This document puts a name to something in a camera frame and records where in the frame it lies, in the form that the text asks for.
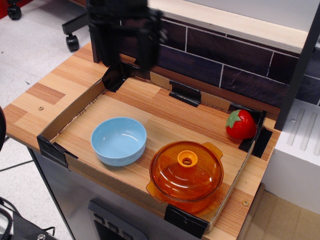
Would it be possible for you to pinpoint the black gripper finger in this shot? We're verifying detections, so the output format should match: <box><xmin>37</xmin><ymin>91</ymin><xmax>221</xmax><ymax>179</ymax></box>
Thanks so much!
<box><xmin>101</xmin><ymin>24</ymin><xmax>120</xmax><ymax>67</ymax></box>
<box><xmin>137</xmin><ymin>31</ymin><xmax>160</xmax><ymax>71</ymax></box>

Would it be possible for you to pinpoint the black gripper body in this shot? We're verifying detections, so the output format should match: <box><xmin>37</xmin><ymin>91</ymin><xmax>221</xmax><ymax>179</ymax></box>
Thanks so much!
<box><xmin>87</xmin><ymin>0</ymin><xmax>167</xmax><ymax>42</ymax></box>

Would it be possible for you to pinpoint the orange transparent pot lid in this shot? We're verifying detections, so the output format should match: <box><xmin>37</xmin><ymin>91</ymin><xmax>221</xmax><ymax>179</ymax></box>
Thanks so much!
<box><xmin>149</xmin><ymin>140</ymin><xmax>224</xmax><ymax>200</ymax></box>

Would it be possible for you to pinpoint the orange transparent pot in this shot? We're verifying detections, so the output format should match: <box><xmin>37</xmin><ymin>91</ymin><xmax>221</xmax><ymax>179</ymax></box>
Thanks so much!
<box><xmin>145</xmin><ymin>140</ymin><xmax>224</xmax><ymax>215</ymax></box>

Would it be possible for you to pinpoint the black office chair base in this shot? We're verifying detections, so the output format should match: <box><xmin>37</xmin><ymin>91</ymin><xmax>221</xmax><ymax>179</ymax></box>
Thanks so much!
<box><xmin>62</xmin><ymin>13</ymin><xmax>88</xmax><ymax>52</ymax></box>

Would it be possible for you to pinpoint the black chair caster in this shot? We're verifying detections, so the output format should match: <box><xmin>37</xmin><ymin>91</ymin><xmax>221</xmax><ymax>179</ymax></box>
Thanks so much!
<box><xmin>7</xmin><ymin>0</ymin><xmax>22</xmax><ymax>21</ymax></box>

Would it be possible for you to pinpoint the light blue bowl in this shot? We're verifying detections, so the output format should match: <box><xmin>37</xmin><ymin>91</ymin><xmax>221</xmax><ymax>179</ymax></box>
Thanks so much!
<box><xmin>90</xmin><ymin>117</ymin><xmax>147</xmax><ymax>167</ymax></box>

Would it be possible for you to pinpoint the red toy strawberry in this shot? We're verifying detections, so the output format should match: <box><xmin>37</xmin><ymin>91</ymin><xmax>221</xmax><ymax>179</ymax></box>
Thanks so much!
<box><xmin>225</xmin><ymin>109</ymin><xmax>257</xmax><ymax>140</ymax></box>

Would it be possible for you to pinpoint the cardboard fence with black tape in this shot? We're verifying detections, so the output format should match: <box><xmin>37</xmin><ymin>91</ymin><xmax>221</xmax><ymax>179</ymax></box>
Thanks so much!
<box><xmin>36</xmin><ymin>62</ymin><xmax>278</xmax><ymax>240</ymax></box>

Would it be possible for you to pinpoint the grey oven control panel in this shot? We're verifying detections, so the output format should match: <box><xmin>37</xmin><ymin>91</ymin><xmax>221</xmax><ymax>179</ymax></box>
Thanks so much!
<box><xmin>87</xmin><ymin>200</ymin><xmax>148</xmax><ymax>240</ymax></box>

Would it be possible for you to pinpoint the black left shelf post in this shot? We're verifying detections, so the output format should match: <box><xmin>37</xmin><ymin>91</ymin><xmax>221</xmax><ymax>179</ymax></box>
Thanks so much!
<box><xmin>86</xmin><ymin>0</ymin><xmax>121</xmax><ymax>61</ymax></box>

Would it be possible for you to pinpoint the black shelf post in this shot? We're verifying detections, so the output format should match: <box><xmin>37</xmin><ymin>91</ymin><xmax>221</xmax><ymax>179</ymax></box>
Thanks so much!
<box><xmin>86</xmin><ymin>0</ymin><xmax>121</xmax><ymax>61</ymax></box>
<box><xmin>274</xmin><ymin>5</ymin><xmax>320</xmax><ymax>131</ymax></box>

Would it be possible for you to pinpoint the black right shelf post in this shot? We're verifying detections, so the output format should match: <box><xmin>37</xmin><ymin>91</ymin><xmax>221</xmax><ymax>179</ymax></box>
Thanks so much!
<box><xmin>274</xmin><ymin>5</ymin><xmax>320</xmax><ymax>131</ymax></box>

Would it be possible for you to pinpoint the black cable on floor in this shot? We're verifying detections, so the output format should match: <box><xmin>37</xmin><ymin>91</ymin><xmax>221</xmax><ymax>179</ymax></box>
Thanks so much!
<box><xmin>0</xmin><ymin>196</ymin><xmax>56</xmax><ymax>237</ymax></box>

